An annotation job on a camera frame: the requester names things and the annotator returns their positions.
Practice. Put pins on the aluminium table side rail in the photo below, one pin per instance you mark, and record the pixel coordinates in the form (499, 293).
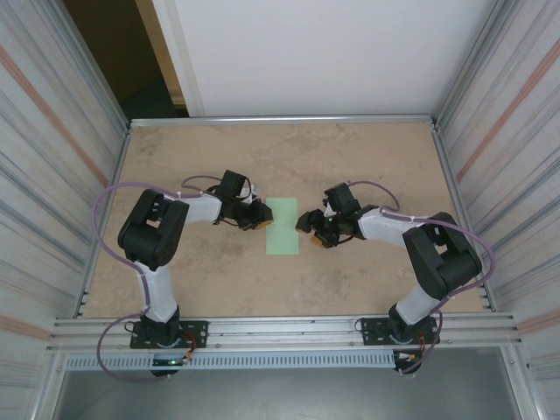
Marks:
(121, 153)
(442, 153)

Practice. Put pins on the black base connector module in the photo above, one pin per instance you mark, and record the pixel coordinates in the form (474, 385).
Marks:
(409, 367)
(166, 373)

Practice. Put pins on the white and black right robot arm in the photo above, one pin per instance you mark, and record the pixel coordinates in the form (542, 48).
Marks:
(442, 258)

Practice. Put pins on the grey metal shelf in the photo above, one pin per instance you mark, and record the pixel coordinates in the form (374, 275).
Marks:
(280, 394)

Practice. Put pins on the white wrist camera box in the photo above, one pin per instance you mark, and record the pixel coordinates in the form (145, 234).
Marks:
(328, 213)
(253, 196)

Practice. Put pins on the aluminium frame post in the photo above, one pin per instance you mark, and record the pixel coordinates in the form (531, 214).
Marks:
(469, 65)
(516, 385)
(93, 65)
(48, 389)

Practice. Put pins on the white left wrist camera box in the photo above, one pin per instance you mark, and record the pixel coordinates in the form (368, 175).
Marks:
(253, 196)

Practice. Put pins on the aluminium frame crossbar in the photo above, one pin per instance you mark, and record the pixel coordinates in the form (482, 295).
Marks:
(284, 120)

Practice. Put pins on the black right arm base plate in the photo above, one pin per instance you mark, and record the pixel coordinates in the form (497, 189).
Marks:
(376, 332)

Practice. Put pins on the green paper sheet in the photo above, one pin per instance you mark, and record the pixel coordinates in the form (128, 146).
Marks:
(282, 238)

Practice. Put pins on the wide aluminium mounting rail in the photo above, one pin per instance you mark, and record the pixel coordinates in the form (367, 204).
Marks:
(284, 332)

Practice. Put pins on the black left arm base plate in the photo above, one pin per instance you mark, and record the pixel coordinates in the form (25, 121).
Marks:
(199, 328)

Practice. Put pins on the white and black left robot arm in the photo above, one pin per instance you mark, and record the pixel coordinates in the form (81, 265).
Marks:
(149, 227)

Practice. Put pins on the beige door frame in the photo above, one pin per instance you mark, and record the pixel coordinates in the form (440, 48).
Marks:
(159, 44)

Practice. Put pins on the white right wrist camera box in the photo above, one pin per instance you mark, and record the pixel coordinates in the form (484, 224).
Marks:
(328, 213)

